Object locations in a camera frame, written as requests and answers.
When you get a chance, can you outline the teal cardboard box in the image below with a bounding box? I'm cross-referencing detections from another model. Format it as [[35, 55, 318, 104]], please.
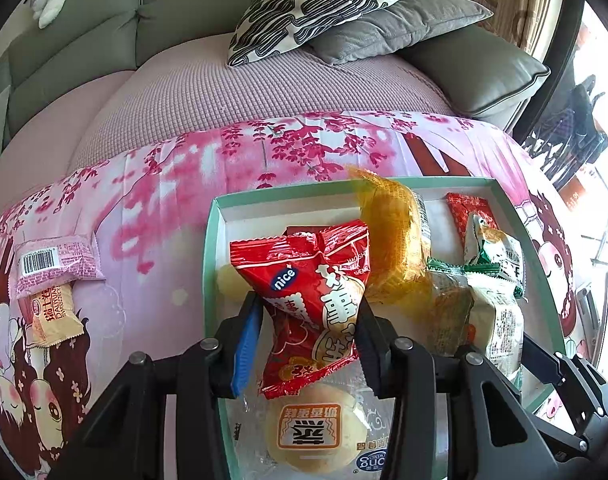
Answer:
[[204, 176, 569, 480]]

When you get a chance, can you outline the long shiny red snack packet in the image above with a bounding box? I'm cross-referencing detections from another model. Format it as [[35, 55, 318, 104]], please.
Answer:
[[445, 192, 499, 236]]

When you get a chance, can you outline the grey pillow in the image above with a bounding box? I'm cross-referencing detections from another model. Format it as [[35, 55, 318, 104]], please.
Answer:
[[309, 0, 494, 66]]

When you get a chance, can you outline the black chair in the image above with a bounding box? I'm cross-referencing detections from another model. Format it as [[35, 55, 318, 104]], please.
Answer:
[[558, 74, 608, 166]]

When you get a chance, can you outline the clear green-edged cracker packet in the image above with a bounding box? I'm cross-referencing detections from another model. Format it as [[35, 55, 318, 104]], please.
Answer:
[[425, 256, 502, 358]]

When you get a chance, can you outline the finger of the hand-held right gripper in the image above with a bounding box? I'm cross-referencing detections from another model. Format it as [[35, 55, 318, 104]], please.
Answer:
[[522, 335, 565, 387]]

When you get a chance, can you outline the orange translucent snack packet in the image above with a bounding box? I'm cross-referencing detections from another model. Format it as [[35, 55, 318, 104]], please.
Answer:
[[346, 165, 432, 306]]

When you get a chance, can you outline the black and white patterned pillow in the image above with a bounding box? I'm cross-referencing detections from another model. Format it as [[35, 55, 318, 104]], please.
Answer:
[[227, 0, 437, 67]]

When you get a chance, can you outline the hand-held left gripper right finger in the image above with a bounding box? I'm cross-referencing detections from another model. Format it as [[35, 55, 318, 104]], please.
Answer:
[[358, 297, 554, 480]]

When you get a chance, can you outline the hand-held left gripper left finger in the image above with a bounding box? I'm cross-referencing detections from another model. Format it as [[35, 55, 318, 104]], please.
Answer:
[[46, 290, 265, 480]]

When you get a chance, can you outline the pink sofa cover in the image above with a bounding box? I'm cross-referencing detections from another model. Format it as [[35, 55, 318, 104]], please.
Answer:
[[0, 35, 457, 221]]

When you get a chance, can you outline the small red snack packet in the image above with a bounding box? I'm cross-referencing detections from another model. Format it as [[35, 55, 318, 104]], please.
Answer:
[[229, 220, 372, 401]]

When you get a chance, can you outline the pale green snack packet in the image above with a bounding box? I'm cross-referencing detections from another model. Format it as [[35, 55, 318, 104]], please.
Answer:
[[466, 280, 525, 378]]

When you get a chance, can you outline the printed cartoon blanket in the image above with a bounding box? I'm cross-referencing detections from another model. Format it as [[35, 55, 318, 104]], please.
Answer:
[[0, 110, 599, 480]]

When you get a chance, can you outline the clear steamed cake packet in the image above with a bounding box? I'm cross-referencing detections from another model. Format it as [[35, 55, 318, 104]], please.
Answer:
[[229, 375, 399, 480]]

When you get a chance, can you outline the green and white snack packet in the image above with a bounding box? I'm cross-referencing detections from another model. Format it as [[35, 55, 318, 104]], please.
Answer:
[[462, 212, 525, 293]]

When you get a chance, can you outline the grey-green sofa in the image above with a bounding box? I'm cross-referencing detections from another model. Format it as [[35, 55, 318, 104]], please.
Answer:
[[0, 0, 552, 181]]

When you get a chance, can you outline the pink snack packet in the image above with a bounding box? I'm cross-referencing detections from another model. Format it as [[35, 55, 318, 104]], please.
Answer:
[[15, 232, 107, 301]]

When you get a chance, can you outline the beige snack packet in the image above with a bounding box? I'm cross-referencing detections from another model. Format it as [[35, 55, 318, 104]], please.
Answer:
[[26, 282, 87, 348]]

